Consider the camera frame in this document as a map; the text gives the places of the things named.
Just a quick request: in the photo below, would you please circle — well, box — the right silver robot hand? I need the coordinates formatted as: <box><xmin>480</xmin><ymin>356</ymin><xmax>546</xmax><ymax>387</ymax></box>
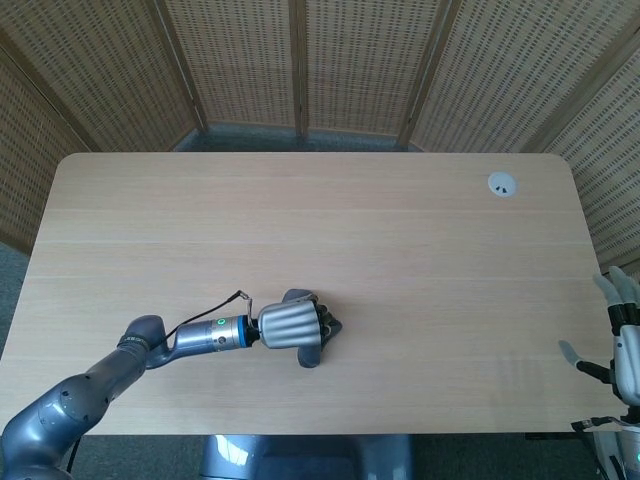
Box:
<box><xmin>558</xmin><ymin>266</ymin><xmax>640</xmax><ymax>407</ymax></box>

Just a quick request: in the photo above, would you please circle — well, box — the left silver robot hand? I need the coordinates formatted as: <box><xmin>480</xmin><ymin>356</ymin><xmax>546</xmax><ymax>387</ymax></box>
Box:
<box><xmin>253</xmin><ymin>298</ymin><xmax>338</xmax><ymax>352</ymax></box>

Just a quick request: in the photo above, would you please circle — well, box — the dark grey cloth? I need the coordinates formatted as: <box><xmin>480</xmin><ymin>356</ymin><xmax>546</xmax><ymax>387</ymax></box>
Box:
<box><xmin>281</xmin><ymin>287</ymin><xmax>346</xmax><ymax>370</ymax></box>

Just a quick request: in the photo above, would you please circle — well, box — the grey robot torso base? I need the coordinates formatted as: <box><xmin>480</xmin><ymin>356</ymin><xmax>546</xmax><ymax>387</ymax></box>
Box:
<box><xmin>198</xmin><ymin>433</ymin><xmax>416</xmax><ymax>480</ymax></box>

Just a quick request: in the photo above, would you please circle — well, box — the woven wooden folding screen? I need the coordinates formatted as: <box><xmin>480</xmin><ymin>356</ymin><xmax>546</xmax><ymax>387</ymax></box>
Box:
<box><xmin>0</xmin><ymin>0</ymin><xmax>640</xmax><ymax>301</ymax></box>

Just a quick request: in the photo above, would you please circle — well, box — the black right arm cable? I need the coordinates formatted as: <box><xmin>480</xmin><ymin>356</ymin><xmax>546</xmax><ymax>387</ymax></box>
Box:
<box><xmin>570</xmin><ymin>416</ymin><xmax>624</xmax><ymax>446</ymax></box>

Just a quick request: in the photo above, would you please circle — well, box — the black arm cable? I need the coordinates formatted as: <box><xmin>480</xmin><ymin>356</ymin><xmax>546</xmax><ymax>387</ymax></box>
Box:
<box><xmin>570</xmin><ymin>416</ymin><xmax>624</xmax><ymax>446</ymax></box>
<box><xmin>163</xmin><ymin>289</ymin><xmax>254</xmax><ymax>346</ymax></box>

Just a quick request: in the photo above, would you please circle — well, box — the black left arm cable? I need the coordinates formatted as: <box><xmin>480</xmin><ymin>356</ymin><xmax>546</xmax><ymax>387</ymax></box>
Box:
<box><xmin>163</xmin><ymin>289</ymin><xmax>254</xmax><ymax>346</ymax></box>

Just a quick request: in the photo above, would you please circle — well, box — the white round cable grommet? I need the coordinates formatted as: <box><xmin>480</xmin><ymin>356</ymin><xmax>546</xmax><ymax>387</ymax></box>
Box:
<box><xmin>487</xmin><ymin>171</ymin><xmax>521</xmax><ymax>200</ymax></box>

